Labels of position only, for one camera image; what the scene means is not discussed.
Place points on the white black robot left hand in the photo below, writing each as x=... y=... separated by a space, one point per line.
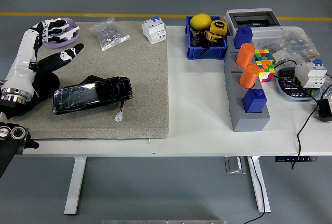
x=23 y=60

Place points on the glossy black panel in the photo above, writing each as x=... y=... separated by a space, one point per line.
x=90 y=97

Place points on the table control panel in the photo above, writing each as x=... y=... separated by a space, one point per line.
x=295 y=159

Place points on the purple dish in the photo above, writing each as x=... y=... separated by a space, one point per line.
x=71 y=40

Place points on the clear bag of screws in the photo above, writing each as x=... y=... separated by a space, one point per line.
x=109 y=34

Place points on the grey-brown mat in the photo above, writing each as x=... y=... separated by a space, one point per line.
x=129 y=66

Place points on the white table leg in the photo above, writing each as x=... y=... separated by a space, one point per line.
x=259 y=187
x=75 y=185

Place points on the dark tool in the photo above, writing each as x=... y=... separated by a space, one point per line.
x=197 y=40

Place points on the yellow ball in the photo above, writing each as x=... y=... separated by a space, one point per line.
x=200 y=21

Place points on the blue plastic bin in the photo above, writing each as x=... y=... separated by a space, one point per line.
x=207 y=51

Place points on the yellow tape measure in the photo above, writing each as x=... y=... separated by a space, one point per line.
x=212 y=37
x=218 y=27

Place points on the blue block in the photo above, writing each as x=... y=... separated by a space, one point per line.
x=254 y=102
x=242 y=37

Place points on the orange cylinder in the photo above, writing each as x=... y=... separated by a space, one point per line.
x=249 y=76
x=245 y=55

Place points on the grey block holder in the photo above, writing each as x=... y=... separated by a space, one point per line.
x=249 y=123

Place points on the metal floor plate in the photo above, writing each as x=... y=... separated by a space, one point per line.
x=234 y=165

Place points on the colourful puzzle cube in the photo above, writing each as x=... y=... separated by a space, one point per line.
x=265 y=68

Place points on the light blue tray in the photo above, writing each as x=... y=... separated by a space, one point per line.
x=282 y=90

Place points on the black modules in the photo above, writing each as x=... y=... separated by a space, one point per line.
x=291 y=85

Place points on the clear bags of parts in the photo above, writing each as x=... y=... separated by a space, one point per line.
x=295 y=45

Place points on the black power adapter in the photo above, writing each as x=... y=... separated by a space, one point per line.
x=324 y=110

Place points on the white plastic bracket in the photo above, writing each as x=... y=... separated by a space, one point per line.
x=70 y=32

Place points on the white circuit breaker blue switch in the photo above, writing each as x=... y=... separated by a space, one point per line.
x=311 y=75
x=154 y=30

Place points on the grey electrical enclosure box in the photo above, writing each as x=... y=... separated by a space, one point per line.
x=267 y=33

